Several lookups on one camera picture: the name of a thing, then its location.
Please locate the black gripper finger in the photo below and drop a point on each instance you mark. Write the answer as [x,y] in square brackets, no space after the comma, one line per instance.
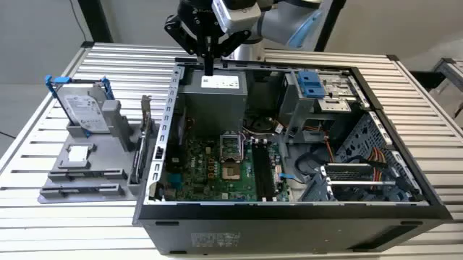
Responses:
[233,40]
[181,32]

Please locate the blue RAM stick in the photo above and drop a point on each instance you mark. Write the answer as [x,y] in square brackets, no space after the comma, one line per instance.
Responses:
[83,187]

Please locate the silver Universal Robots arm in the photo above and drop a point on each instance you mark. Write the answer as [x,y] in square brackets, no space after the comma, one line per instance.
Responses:
[282,21]

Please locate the black RAM slot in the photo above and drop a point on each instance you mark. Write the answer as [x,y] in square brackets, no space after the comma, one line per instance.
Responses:
[270,170]
[261,170]
[257,170]
[265,170]

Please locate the grey power supply unit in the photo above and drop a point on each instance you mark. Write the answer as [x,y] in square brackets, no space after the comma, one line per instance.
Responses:
[214,108]

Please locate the silver drive cage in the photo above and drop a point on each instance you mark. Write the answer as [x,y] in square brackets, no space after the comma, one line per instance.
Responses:
[326,105]

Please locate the hard disk in blue carrier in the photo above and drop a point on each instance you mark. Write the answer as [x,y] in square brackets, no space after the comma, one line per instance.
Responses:
[82,108]

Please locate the black case fan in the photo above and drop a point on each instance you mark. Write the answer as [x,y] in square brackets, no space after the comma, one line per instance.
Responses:
[177,146]

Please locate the CPU socket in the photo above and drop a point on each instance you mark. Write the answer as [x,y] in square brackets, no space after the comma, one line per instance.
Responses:
[231,170]

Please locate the green motherboard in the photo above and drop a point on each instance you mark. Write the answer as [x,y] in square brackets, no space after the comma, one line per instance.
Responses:
[202,173]

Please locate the black graphics card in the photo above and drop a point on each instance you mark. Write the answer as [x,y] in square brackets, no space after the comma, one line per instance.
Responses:
[137,165]

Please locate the grey parts rack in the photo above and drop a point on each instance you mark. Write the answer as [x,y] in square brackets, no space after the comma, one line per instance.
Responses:
[109,159]

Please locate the silver CPU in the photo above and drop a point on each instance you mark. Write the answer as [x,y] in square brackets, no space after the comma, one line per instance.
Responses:
[78,154]

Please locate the blue board connector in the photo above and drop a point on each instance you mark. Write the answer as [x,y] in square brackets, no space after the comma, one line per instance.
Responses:
[174,181]

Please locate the silver disk bay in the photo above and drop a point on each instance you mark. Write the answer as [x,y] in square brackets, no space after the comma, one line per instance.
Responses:
[348,170]

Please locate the aluminium side table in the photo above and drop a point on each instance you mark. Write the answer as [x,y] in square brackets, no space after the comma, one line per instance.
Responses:
[450,81]

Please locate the black open PC case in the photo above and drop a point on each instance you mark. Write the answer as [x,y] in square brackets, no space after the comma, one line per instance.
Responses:
[290,230]

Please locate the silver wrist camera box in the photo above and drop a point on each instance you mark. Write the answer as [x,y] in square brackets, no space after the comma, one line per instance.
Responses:
[239,16]

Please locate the black frame post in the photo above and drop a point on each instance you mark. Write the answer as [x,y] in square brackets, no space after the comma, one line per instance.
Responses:
[334,21]
[95,19]

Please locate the blue plastic drive bracket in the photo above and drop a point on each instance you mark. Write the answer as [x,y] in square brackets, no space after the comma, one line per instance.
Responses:
[310,84]

